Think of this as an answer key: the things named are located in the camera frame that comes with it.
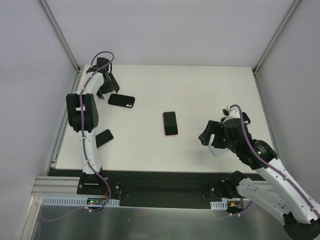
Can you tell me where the black phone case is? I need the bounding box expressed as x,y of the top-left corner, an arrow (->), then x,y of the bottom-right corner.
108,93 -> 136,109
242,112 -> 251,125

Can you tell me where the pink phone case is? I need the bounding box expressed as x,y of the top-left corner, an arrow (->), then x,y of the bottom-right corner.
162,111 -> 180,138

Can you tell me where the dark phone grey frame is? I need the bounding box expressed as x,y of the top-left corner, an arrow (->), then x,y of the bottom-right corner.
95,129 -> 114,148

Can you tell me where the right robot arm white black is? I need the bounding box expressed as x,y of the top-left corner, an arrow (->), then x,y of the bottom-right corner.
198,104 -> 320,240

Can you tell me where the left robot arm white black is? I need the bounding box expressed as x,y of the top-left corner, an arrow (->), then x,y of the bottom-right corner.
66,57 -> 120,175

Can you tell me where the light blue phone face-down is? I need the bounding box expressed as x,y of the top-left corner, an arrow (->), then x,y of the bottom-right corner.
208,145 -> 229,157

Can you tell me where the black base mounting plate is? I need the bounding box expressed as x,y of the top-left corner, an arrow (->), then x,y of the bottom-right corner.
48,169 -> 229,209

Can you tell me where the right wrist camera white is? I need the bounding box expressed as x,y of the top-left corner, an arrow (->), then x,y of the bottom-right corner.
222,105 -> 240,118

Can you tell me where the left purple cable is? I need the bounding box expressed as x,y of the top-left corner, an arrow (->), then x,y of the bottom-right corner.
39,51 -> 118,222

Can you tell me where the right white cable duct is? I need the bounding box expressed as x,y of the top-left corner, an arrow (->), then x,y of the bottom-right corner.
210,200 -> 228,211

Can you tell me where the white cable duct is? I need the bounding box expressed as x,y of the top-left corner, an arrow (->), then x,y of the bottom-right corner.
210,200 -> 228,211
42,196 -> 120,208

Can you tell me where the left aluminium frame post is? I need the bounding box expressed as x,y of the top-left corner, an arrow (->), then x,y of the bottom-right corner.
37,0 -> 81,73

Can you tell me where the aluminium frame post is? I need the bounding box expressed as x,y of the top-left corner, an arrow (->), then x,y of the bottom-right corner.
37,0 -> 81,73
252,0 -> 303,76

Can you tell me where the left white cable duct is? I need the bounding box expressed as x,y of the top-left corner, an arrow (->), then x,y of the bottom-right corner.
42,196 -> 120,208

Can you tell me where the right aluminium frame post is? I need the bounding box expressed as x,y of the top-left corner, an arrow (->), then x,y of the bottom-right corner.
252,0 -> 303,76

